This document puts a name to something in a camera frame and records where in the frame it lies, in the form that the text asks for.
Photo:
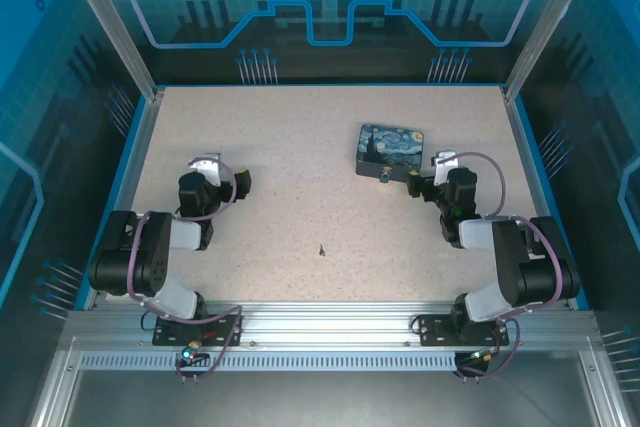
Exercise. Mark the small padlock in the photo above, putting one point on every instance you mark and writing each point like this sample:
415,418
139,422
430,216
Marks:
385,176

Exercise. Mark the starry night painted tin box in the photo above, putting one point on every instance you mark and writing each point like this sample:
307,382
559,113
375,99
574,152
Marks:
391,149

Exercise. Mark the small dark key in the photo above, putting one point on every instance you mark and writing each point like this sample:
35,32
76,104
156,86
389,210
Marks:
322,249

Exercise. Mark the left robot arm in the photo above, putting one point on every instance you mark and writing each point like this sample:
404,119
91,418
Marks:
150,267

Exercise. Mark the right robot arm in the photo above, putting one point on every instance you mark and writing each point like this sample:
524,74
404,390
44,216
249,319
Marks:
520,267

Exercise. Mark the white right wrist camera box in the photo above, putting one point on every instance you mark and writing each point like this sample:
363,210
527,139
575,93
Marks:
444,166

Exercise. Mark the aluminium side rail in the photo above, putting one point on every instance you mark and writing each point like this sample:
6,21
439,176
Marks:
135,172
530,172

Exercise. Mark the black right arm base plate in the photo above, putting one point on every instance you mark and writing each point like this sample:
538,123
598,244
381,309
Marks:
435,329

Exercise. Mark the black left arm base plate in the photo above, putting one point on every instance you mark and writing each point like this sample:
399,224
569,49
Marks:
227,329

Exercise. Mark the aluminium mounting rail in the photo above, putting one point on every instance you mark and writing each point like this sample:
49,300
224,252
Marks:
325,324

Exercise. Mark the aluminium frame post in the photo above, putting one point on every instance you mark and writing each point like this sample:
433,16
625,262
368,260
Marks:
117,27
542,27

